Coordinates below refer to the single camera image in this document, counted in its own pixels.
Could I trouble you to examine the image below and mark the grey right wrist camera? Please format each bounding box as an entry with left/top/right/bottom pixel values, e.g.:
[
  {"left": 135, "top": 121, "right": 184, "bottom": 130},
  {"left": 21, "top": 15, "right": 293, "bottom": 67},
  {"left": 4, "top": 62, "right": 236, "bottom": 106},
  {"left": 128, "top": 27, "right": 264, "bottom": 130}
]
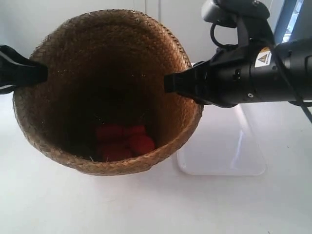
[{"left": 201, "top": 0, "right": 270, "bottom": 28}]

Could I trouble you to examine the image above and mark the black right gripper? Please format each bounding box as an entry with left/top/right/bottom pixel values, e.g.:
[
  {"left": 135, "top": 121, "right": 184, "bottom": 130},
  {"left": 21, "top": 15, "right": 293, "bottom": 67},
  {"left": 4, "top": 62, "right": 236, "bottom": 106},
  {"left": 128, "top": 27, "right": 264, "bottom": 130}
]
[{"left": 163, "top": 46, "right": 256, "bottom": 108}]

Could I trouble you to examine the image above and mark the white rectangular plastic tray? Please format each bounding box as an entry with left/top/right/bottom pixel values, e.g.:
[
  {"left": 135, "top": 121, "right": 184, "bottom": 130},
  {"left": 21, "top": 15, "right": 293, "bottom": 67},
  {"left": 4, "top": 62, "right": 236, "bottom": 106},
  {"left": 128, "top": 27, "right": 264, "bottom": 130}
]
[{"left": 176, "top": 105, "right": 266, "bottom": 176}]

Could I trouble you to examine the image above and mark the black right camera cable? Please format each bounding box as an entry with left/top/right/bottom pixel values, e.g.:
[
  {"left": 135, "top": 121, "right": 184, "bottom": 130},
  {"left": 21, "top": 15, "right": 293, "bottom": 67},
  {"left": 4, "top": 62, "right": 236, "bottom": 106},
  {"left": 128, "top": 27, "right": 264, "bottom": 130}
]
[{"left": 209, "top": 21, "right": 312, "bottom": 122}]

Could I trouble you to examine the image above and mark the brown woven wicker basket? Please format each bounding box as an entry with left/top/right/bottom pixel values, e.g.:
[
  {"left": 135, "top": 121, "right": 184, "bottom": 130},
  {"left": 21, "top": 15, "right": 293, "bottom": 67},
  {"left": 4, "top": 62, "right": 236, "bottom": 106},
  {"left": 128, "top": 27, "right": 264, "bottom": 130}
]
[{"left": 13, "top": 9, "right": 203, "bottom": 176}]

